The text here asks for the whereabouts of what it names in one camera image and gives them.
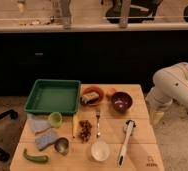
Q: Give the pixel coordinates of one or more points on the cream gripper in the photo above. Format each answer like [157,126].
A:
[155,116]

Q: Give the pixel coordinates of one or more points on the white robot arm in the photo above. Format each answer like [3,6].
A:
[170,83]

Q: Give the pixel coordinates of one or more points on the white paper cup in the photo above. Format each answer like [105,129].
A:
[100,151]

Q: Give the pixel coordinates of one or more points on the metal measuring cup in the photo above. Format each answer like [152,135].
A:
[62,145]

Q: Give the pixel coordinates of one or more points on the small green cup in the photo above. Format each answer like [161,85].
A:
[55,119]

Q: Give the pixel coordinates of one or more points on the dark brown bowl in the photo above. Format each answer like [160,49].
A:
[121,101]

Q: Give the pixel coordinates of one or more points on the small orange object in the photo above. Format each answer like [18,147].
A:
[110,92]

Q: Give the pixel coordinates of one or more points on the metal fork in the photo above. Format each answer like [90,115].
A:
[98,122]

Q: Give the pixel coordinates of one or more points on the orange plate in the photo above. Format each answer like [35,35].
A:
[92,90]

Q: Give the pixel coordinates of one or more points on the brown grape cluster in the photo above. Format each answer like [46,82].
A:
[85,132]

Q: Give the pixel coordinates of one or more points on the yellow banana piece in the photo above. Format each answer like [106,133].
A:
[75,123]

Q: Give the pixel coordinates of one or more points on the dark cabinet counter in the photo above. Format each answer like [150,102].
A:
[106,57]

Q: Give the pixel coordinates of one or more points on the green plastic tray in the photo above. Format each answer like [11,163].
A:
[49,96]

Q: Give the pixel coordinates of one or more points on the light blue cloth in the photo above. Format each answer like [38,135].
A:
[37,125]

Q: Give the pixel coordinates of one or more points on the blue sponge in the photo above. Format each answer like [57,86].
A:
[46,139]

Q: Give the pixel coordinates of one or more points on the green pepper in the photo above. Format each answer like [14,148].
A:
[36,159]

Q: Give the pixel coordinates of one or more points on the white handled kitchen tool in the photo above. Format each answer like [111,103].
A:
[128,129]

